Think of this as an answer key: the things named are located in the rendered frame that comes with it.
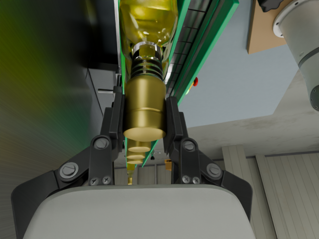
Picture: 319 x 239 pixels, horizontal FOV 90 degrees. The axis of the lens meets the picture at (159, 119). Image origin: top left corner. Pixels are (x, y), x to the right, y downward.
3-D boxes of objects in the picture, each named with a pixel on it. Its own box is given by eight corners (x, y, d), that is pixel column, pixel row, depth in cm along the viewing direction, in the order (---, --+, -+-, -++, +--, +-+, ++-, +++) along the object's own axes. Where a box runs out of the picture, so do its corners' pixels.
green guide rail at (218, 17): (223, -27, 27) (234, 2, 24) (229, -26, 27) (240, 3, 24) (141, 160, 183) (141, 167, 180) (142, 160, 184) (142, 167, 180)
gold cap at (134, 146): (128, 117, 23) (126, 146, 22) (153, 118, 24) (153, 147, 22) (128, 126, 27) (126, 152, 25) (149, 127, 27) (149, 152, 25)
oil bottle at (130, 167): (128, 145, 127) (126, 183, 115) (135, 145, 128) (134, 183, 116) (128, 147, 132) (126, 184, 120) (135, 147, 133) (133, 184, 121)
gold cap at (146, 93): (125, 72, 12) (120, 125, 10) (170, 77, 13) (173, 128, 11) (125, 97, 15) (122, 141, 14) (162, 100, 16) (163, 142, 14)
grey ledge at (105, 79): (92, 45, 51) (86, 73, 47) (120, 49, 53) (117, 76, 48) (114, 137, 136) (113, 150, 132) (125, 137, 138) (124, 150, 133)
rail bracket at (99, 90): (100, 64, 46) (93, 104, 41) (125, 66, 48) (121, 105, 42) (102, 73, 50) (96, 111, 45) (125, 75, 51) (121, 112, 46)
